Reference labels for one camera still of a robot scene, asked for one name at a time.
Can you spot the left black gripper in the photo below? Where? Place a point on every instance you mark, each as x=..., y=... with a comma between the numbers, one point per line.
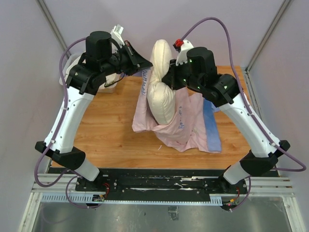
x=137, y=62

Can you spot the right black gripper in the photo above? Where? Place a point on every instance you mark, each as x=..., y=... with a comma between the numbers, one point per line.
x=169, y=79

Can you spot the cream bear print pillow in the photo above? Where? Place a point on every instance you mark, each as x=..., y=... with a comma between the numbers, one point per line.
x=160, y=97

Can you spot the blue pink snowflake pillowcase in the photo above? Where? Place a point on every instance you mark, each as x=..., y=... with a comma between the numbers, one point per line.
x=193, y=125

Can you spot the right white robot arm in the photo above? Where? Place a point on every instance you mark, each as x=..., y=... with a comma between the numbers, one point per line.
x=265, y=147

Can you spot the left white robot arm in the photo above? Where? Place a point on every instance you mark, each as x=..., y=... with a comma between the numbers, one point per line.
x=80, y=88

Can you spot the clear plastic bin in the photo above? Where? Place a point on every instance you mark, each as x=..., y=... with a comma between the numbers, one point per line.
x=108, y=87

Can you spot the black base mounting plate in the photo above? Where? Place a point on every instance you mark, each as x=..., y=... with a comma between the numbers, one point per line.
x=160, y=185

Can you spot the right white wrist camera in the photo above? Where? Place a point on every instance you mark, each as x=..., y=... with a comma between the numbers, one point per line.
x=182, y=55

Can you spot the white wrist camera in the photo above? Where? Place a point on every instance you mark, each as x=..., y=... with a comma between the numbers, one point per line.
x=116, y=34
x=182, y=55

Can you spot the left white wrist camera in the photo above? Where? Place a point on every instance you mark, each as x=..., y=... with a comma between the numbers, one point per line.
x=116, y=34

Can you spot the grey slotted cable duct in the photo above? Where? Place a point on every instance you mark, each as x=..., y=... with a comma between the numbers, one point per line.
x=89, y=198

